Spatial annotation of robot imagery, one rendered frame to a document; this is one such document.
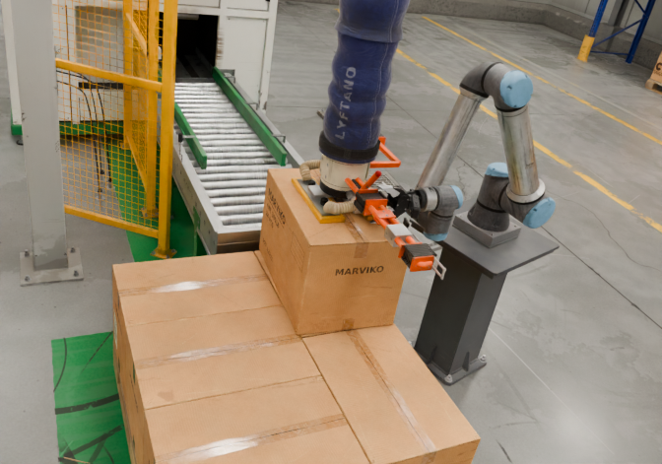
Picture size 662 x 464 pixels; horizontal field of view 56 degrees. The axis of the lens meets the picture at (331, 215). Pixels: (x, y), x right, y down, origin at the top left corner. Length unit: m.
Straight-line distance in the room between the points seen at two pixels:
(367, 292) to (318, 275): 0.23
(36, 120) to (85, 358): 1.11
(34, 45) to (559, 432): 2.91
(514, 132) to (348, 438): 1.21
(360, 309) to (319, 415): 0.48
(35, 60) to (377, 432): 2.14
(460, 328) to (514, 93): 1.23
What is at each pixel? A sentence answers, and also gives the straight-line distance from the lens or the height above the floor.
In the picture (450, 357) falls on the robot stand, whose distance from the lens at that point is 3.11.
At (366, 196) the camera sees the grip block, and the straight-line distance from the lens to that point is 2.17.
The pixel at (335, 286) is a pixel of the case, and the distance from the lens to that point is 2.25.
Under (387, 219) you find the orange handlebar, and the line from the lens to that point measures 2.09.
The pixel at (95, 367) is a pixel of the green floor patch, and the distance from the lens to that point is 3.00.
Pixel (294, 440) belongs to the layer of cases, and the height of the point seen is 0.54.
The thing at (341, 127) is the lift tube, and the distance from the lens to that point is 2.21.
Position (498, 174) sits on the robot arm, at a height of 1.06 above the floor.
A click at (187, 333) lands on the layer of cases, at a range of 2.31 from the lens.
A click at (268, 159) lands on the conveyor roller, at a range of 3.66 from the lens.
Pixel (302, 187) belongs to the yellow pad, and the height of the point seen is 0.97.
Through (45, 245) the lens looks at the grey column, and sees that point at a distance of 3.51.
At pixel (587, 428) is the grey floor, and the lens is 3.27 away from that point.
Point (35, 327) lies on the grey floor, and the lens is 3.25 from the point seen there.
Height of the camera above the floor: 2.04
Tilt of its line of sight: 28 degrees down
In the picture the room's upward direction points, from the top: 10 degrees clockwise
